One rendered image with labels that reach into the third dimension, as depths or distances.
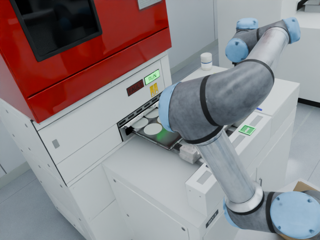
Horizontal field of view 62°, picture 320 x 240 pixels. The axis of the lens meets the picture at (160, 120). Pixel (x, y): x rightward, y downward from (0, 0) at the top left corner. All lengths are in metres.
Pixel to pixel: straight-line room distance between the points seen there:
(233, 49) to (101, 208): 1.13
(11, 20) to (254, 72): 0.77
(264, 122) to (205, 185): 0.46
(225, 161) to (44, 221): 1.99
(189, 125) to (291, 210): 0.37
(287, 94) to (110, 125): 0.93
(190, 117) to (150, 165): 0.79
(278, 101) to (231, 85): 0.93
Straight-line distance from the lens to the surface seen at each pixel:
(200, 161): 1.28
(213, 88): 0.55
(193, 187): 1.04
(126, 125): 1.45
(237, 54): 0.92
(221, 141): 0.67
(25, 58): 1.06
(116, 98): 1.37
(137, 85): 1.44
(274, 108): 1.42
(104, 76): 1.23
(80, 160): 1.37
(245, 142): 1.21
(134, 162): 1.39
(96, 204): 1.58
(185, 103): 0.58
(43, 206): 2.62
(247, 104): 0.56
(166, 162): 1.34
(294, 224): 0.82
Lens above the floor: 1.76
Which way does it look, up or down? 35 degrees down
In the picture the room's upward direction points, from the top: 11 degrees counter-clockwise
